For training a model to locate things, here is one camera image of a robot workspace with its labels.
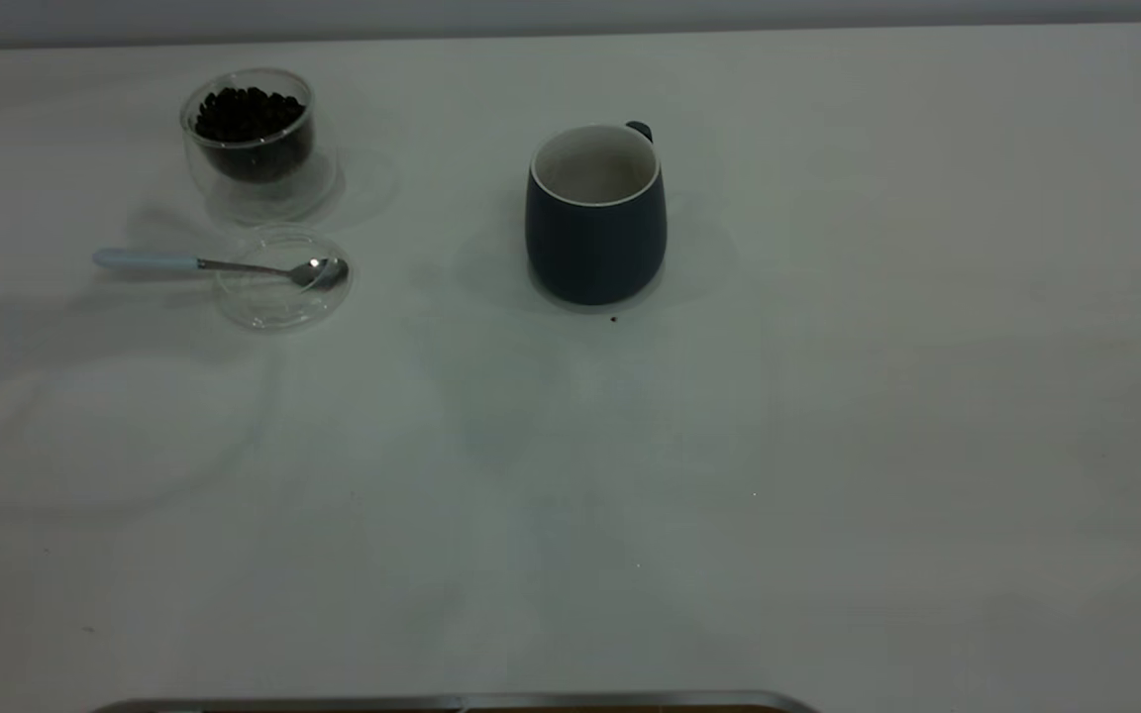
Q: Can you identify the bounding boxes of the dark coffee beans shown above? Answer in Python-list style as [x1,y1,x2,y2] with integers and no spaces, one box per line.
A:
[192,86,314,184]

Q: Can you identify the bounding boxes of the metal spoon with pale-blue handle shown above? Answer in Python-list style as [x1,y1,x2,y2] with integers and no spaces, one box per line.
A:
[92,248,350,291]

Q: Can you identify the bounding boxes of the clear double-wall glass cup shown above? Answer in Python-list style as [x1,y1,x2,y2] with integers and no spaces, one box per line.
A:
[180,67,339,227]

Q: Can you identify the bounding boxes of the clear round glass lid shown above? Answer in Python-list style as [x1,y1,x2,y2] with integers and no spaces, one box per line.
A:
[212,225,354,333]

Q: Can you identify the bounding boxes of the dark grey mug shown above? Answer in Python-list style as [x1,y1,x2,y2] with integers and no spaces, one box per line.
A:
[525,121,669,306]

